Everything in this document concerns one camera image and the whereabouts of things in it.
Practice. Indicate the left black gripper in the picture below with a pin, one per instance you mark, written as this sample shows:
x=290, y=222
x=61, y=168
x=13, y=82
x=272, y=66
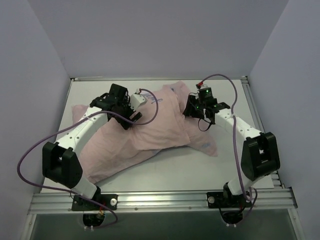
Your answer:
x=130, y=118

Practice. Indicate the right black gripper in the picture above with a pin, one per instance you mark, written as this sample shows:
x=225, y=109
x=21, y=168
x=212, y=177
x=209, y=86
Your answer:
x=189, y=109

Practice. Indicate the blue pink printed pillowcase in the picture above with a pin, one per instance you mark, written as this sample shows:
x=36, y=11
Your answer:
x=163, y=125

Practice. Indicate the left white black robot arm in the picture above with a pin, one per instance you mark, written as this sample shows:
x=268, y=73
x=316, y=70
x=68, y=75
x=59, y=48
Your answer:
x=60, y=161

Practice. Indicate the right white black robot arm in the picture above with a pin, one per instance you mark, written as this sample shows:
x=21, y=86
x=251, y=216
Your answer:
x=256, y=152

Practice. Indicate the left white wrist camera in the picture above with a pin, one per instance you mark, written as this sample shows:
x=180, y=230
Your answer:
x=137, y=100

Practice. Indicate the aluminium back rail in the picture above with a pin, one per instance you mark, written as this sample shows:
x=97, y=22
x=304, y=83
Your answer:
x=155, y=78

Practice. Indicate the aluminium rail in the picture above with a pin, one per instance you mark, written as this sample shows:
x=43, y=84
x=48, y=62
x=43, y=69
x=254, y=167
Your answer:
x=258, y=124
x=161, y=201
x=155, y=78

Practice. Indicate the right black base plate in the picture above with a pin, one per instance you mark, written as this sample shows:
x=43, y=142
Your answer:
x=224, y=199

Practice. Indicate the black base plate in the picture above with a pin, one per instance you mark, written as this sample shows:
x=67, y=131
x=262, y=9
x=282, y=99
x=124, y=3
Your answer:
x=224, y=199
x=81, y=205

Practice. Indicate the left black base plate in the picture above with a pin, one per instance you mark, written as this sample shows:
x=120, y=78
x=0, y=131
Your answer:
x=81, y=205

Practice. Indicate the aluminium right side rail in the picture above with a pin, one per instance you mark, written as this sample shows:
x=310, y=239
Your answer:
x=258, y=124

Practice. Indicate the aluminium front rail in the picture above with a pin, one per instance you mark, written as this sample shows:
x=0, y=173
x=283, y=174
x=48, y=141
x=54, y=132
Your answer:
x=161, y=201

